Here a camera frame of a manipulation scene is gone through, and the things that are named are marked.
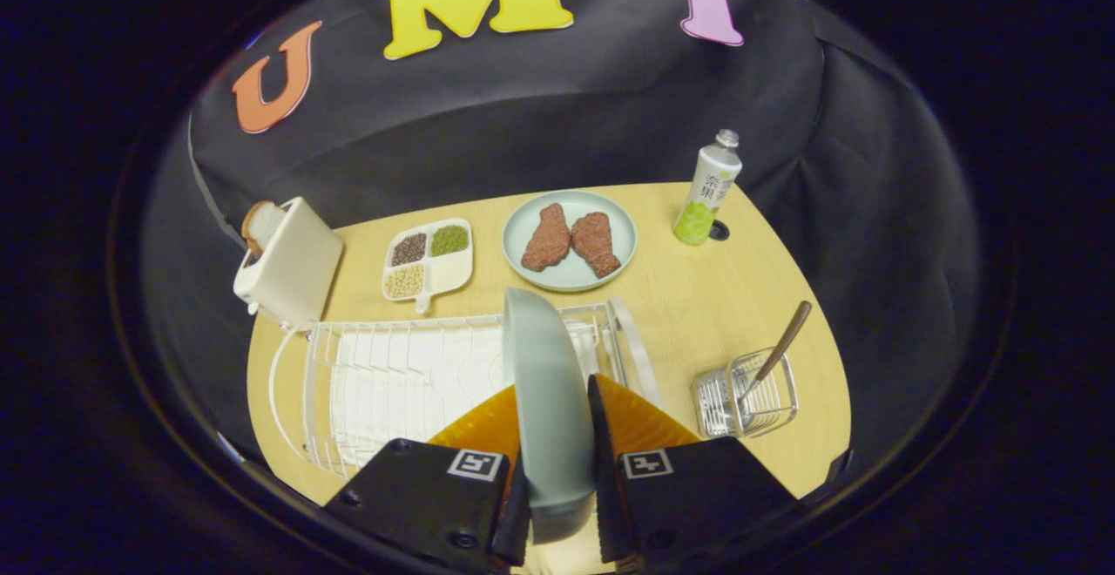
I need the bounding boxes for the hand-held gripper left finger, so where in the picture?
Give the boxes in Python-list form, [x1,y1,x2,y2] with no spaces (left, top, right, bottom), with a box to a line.
[324,383,532,574]

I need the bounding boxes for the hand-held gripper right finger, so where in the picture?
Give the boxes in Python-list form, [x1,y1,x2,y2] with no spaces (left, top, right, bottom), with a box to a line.
[587,373,798,574]

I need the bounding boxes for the metal wire basket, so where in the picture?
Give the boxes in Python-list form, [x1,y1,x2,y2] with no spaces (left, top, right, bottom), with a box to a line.
[693,347,800,439]

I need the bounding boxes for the white wire dish rack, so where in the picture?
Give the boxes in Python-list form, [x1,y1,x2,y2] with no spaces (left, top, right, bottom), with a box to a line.
[268,298,663,482]

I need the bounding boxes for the wooden handled metal spoon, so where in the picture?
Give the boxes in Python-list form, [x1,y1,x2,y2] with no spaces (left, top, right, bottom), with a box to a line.
[736,300,813,403]

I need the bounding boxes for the pale green plate with meat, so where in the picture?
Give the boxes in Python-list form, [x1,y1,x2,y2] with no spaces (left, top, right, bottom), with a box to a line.
[502,190,638,293]

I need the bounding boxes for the white divided bean tray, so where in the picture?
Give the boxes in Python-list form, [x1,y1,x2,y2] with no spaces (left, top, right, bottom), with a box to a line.
[382,218,474,315]

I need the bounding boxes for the white toaster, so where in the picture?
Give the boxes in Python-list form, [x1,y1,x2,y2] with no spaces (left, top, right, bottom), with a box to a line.
[233,197,344,332]

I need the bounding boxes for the brown meat piece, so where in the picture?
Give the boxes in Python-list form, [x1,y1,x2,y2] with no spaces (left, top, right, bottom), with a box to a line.
[521,203,572,273]
[571,212,622,278]

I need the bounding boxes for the green and white drink bottle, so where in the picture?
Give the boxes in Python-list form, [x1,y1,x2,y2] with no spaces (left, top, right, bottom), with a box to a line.
[672,129,744,247]

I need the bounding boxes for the bread slice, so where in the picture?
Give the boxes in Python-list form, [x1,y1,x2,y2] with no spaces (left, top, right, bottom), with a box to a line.
[241,200,287,255]

